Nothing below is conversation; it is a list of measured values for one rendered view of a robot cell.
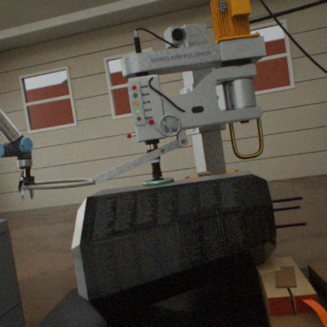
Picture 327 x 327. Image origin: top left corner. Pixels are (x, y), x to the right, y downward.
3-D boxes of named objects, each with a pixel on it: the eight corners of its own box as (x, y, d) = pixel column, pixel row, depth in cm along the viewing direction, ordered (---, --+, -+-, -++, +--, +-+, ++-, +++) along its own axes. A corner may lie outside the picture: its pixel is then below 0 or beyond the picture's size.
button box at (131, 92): (145, 124, 247) (139, 81, 245) (145, 124, 244) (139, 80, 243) (133, 126, 246) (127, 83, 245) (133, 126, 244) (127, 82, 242)
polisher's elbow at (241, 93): (223, 112, 268) (220, 85, 267) (247, 109, 274) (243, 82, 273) (237, 108, 250) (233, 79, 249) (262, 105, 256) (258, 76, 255)
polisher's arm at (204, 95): (255, 134, 274) (246, 66, 271) (267, 133, 251) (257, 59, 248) (156, 149, 268) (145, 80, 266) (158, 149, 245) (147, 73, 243)
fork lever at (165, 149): (185, 143, 269) (182, 136, 269) (190, 142, 250) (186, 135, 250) (96, 182, 265) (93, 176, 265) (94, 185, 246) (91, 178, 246)
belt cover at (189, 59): (255, 68, 274) (251, 45, 273) (267, 60, 249) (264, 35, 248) (124, 86, 267) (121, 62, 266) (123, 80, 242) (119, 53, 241)
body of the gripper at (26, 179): (23, 186, 233) (21, 167, 232) (19, 186, 240) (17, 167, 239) (35, 185, 237) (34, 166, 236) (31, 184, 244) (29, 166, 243)
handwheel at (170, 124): (181, 135, 252) (177, 113, 251) (183, 135, 242) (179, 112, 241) (159, 138, 251) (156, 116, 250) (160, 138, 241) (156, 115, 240)
